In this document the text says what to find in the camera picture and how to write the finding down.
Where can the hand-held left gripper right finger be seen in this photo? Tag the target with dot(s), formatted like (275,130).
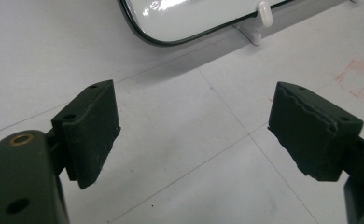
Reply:
(307,137)

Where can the white plastic whiteboard foot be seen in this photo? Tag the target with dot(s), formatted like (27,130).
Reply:
(261,21)

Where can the whiteboard with dark frame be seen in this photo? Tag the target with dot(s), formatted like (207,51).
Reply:
(186,17)

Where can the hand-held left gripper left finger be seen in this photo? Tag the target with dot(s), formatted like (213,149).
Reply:
(90,133)

